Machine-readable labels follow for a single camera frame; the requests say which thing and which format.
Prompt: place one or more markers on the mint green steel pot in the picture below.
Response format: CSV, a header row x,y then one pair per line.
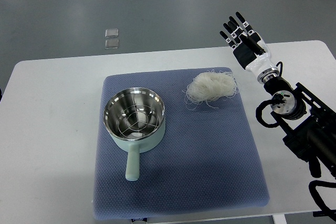
x,y
115,106

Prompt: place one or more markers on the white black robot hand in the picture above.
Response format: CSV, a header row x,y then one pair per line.
x,y
249,49

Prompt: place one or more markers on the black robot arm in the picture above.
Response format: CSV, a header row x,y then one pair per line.
x,y
309,125

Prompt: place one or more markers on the upper clear floor tile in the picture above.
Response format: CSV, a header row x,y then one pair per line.
x,y
111,33

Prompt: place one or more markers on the white vermicelli bundle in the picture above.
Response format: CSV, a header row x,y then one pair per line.
x,y
208,87

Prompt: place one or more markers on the wire steaming rack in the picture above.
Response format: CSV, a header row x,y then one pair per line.
x,y
137,121

